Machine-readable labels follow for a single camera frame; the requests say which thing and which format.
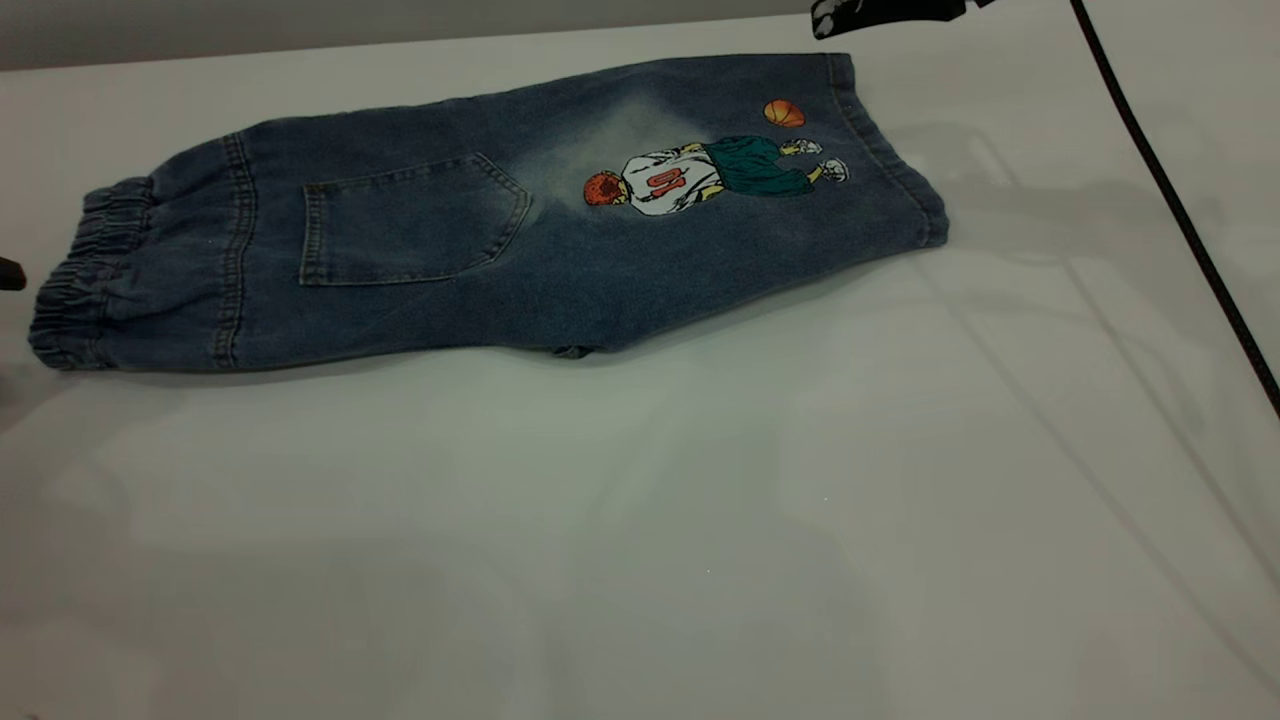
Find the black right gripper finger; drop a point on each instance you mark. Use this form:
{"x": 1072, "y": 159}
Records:
{"x": 890, "y": 10}

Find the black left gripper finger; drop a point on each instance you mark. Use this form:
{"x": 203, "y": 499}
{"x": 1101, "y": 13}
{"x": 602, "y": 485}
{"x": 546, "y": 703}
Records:
{"x": 10, "y": 274}

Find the blue denim pants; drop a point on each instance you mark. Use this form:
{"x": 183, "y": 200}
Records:
{"x": 480, "y": 250}

